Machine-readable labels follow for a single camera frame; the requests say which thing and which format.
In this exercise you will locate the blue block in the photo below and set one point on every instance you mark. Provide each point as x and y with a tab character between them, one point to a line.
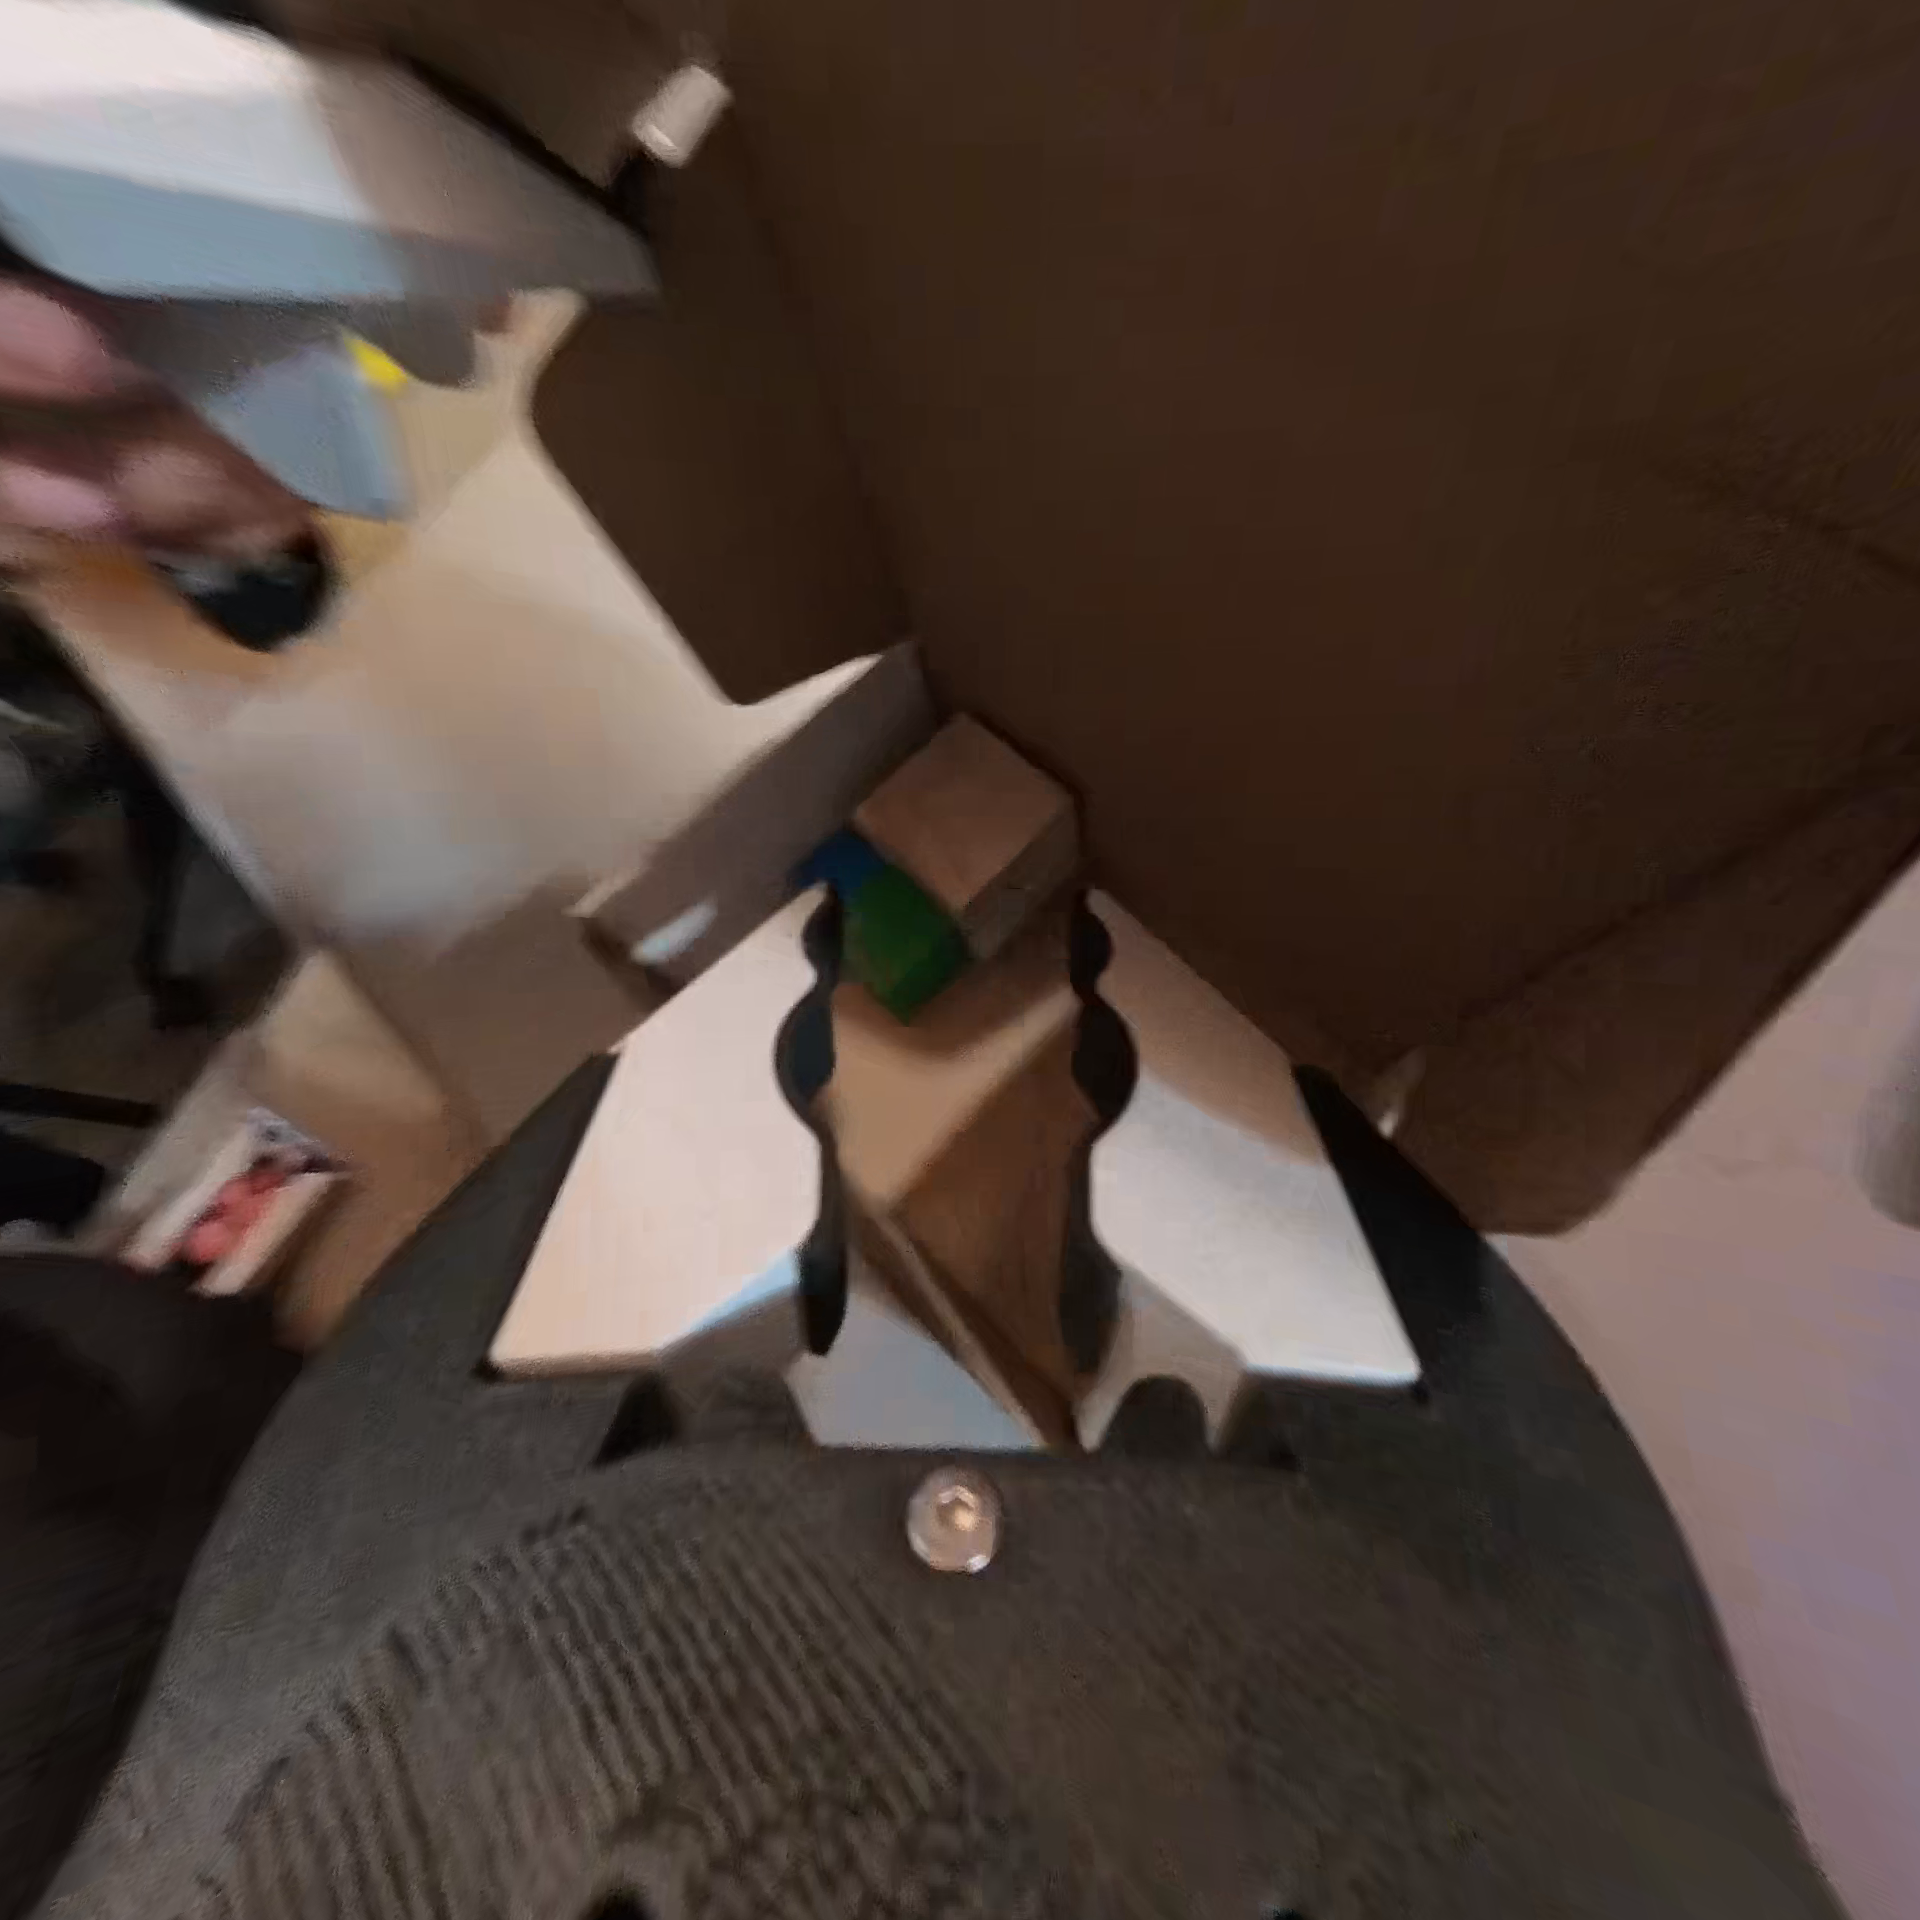
841	862

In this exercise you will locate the person's left hand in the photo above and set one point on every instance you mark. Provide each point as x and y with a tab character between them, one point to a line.
88	450

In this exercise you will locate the green block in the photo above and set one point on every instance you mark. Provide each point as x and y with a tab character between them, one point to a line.
900	936

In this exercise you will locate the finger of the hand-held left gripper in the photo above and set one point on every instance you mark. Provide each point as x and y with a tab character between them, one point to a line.
317	434
226	163

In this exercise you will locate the wooden cube block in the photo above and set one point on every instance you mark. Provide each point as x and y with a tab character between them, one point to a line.
968	825

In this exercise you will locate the brown cardboard mailer box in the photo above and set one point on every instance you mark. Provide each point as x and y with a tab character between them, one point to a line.
1350	450

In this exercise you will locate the red white printed card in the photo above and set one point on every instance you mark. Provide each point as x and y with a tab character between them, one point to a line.
242	1207

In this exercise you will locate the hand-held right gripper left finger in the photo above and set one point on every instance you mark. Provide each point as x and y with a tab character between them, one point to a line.
662	1201

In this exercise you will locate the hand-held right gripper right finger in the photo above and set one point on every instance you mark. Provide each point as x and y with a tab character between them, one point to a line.
1245	1230

